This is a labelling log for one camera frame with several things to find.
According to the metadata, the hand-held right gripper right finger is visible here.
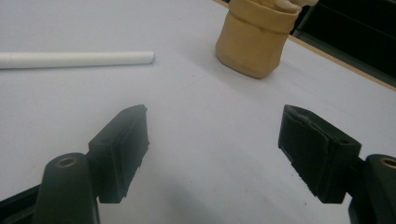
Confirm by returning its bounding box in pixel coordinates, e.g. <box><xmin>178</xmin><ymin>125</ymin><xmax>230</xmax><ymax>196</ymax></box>
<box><xmin>277</xmin><ymin>104</ymin><xmax>396</xmax><ymax>224</ymax></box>

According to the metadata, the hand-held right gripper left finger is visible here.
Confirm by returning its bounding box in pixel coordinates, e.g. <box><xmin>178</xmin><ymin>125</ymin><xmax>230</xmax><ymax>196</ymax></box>
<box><xmin>33</xmin><ymin>104</ymin><xmax>150</xmax><ymax>224</ymax></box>

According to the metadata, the white foam stick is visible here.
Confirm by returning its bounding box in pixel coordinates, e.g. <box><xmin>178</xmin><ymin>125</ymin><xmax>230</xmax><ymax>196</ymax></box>
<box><xmin>0</xmin><ymin>50</ymin><xmax>155</xmax><ymax>70</ymax></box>

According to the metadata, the tan fabric pouch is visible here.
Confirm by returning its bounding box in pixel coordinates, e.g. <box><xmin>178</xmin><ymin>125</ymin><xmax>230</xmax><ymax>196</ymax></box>
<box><xmin>215</xmin><ymin>0</ymin><xmax>302</xmax><ymax>79</ymax></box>

